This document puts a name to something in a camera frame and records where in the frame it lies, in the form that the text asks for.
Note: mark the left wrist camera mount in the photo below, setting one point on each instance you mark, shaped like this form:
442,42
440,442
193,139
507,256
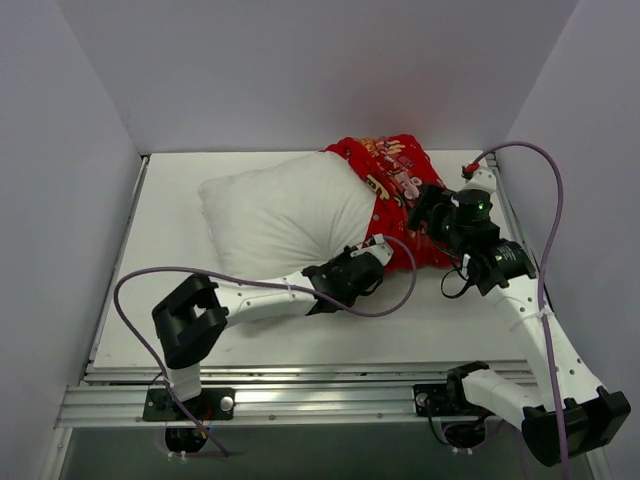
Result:
378,247

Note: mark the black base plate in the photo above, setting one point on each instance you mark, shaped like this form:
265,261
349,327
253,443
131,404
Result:
433,399
212,404

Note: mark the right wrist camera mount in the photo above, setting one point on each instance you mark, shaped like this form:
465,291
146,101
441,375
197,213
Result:
478,177

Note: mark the right side aluminium rail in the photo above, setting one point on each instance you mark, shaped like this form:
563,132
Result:
514,221

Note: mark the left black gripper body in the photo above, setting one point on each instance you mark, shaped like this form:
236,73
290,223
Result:
361,265

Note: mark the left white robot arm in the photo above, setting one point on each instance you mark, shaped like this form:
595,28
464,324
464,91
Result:
191,319

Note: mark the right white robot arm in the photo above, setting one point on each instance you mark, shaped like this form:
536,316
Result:
569,412

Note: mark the red printed pillowcase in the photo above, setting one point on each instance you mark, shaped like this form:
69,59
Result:
395,169

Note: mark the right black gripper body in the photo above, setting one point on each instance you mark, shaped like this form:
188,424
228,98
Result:
426,209

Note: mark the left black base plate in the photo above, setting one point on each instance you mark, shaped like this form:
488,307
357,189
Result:
212,404

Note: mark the white pillow insert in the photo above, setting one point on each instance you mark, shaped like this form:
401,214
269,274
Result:
268,222

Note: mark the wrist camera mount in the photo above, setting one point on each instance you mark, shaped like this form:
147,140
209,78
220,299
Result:
378,247
478,177

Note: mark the aluminium front rail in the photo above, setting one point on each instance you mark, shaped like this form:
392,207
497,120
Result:
275,395

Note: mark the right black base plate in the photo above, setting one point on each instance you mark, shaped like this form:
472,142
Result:
433,399

